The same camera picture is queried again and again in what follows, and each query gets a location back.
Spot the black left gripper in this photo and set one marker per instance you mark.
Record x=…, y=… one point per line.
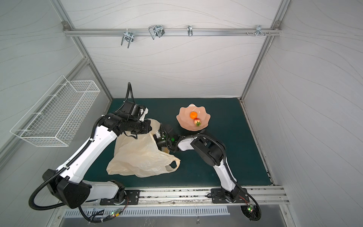
x=147, y=124

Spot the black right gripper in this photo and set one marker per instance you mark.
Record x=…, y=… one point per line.
x=160, y=137

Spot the orange fruit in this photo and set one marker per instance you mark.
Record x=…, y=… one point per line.
x=193, y=115

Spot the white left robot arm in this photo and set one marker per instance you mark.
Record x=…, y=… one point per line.
x=67, y=183

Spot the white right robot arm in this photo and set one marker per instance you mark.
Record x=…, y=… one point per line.
x=213, y=153

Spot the pink scalloped fruit plate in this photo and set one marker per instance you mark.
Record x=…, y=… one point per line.
x=186, y=122

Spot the green table mat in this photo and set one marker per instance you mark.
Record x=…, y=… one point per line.
x=227, y=124

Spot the metal hook clamp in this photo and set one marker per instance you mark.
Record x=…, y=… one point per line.
x=190, y=31
x=127, y=38
x=156, y=31
x=259, y=31

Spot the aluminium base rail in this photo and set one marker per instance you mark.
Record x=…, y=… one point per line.
x=197, y=196

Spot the white wire basket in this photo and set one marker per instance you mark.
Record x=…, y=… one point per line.
x=55, y=118

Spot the white slotted cable duct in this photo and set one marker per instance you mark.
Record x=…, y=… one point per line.
x=184, y=211

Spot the horizontal aluminium rail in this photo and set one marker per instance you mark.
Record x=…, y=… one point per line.
x=169, y=32

